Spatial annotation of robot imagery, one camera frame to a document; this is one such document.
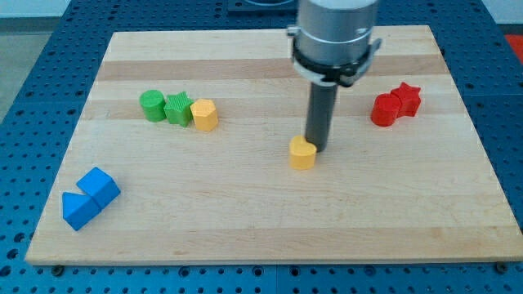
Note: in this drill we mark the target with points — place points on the green cylinder block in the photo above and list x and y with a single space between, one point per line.
152 103

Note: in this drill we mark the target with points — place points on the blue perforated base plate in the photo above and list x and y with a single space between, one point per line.
41 121

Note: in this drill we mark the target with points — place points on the wooden board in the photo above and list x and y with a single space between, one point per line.
421 190

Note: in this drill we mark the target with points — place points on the green star block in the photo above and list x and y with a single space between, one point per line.
177 109

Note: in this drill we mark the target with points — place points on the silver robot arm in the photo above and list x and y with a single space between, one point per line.
332 48

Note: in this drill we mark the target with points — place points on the red cylinder block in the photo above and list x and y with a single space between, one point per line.
385 110

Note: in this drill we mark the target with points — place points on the yellow hexagon block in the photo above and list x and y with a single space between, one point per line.
204 114

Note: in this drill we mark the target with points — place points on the red star block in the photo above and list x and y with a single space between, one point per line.
409 97

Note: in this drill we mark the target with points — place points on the blue triangle block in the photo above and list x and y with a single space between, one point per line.
78 209

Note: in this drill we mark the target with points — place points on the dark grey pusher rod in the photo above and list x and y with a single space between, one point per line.
319 115

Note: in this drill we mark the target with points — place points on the yellow heart block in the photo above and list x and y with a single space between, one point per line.
301 153

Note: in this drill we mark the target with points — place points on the blue cube block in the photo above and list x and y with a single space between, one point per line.
100 186

